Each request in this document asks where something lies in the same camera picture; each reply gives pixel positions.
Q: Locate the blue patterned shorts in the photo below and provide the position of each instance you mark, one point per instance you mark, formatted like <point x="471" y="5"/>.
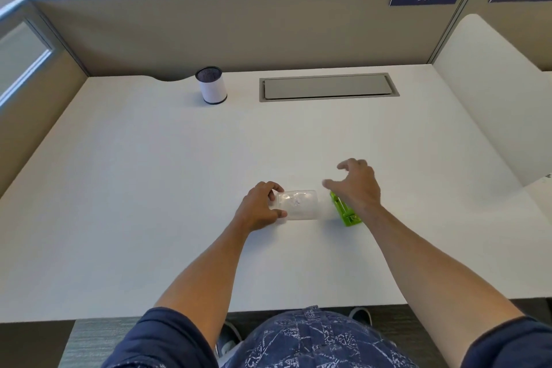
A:
<point x="315" y="342"/>

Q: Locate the glass-topped side partition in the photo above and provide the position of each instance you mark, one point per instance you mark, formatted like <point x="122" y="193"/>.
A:
<point x="30" y="91"/>

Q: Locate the white cylindrical pen holder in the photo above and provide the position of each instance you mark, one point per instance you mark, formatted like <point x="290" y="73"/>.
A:
<point x="212" y="88"/>

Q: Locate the person's left thumb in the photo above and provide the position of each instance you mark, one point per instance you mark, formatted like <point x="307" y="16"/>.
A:
<point x="278" y="214"/>

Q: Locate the grey right shoe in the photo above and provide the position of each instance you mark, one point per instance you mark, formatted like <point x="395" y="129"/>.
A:
<point x="361" y="315"/>

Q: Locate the dark blue right sleeve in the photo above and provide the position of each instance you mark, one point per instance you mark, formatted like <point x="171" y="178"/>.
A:
<point x="513" y="344"/>

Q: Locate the grey left shoe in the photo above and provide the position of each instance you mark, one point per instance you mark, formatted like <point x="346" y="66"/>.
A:
<point x="226" y="337"/>

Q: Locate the grey shoe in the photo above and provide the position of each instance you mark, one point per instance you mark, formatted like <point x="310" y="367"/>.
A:
<point x="226" y="337"/>
<point x="361" y="315"/>

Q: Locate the white rounded desk divider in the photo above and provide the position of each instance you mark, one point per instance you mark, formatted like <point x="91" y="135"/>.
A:
<point x="496" y="96"/>

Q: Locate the person's left hand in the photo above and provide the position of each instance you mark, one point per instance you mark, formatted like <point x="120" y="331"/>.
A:
<point x="254" y="210"/>

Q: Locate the person's right thumb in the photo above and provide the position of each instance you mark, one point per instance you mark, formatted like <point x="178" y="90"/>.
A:
<point x="333" y="186"/>

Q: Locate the person's left forearm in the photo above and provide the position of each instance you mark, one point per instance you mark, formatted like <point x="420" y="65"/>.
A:
<point x="207" y="277"/>

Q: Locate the dark blue sleeve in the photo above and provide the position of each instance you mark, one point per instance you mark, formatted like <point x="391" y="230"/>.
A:
<point x="513" y="344"/>
<point x="159" y="342"/>

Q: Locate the person's right hand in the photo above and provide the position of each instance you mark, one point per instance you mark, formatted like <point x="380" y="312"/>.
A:
<point x="362" y="188"/>

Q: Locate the clear plastic box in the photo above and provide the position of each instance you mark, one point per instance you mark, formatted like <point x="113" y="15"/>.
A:
<point x="302" y="206"/>

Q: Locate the person's right forearm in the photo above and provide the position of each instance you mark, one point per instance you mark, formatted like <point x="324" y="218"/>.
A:
<point x="422" y="277"/>

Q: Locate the beige cubicle partition panel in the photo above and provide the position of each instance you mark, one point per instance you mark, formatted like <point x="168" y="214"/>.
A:
<point x="237" y="31"/>

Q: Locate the green plastic stapler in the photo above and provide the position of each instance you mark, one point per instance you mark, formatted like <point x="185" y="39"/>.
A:
<point x="347" y="216"/>

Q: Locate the dark blue left sleeve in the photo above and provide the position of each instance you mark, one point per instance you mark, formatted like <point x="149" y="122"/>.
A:
<point x="159" y="342"/>

